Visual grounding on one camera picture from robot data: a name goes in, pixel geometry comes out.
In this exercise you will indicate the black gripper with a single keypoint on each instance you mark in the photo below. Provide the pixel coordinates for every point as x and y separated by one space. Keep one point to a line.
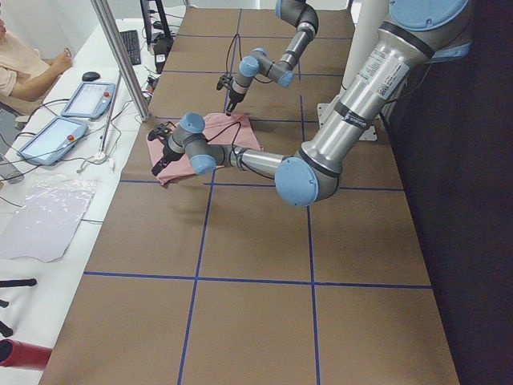
164 153
233 96

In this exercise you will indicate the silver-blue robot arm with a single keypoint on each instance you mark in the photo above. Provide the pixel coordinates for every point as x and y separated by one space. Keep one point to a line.
304 19
411 34

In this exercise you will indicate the black device on desk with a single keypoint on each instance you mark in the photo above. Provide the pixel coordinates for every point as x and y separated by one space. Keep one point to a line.
160 47

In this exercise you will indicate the far blue teach pendant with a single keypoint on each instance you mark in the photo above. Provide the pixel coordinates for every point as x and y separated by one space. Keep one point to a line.
90 100

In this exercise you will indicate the blue teach pendant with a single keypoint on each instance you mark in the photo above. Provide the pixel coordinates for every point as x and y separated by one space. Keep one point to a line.
90 100
53 142

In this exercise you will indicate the near blue teach pendant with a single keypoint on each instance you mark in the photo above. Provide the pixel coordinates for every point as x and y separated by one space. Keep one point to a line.
53 142

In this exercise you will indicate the clear plastic bag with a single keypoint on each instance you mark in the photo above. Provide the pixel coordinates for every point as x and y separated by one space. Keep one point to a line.
44 226

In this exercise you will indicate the black computer mouse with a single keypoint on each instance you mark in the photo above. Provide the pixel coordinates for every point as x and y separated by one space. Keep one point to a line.
90 76

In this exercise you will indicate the black keyboard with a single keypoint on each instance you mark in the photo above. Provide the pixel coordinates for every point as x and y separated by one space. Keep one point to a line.
130 39

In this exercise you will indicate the seated person beige shirt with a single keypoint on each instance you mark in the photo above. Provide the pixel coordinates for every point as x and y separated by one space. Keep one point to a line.
26 77

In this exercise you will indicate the black tripod legs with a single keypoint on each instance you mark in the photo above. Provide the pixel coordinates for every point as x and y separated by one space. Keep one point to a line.
7 331

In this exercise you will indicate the red cylinder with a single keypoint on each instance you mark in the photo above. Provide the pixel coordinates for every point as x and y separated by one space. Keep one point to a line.
24 355

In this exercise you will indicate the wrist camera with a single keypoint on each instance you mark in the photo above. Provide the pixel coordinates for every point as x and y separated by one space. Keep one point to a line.
225 81
161 132

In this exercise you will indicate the white camera mast pedestal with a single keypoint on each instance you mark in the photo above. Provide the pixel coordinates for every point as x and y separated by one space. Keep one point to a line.
370 17

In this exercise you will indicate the aluminium frame post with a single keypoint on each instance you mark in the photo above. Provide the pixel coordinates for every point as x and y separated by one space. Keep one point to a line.
110 29

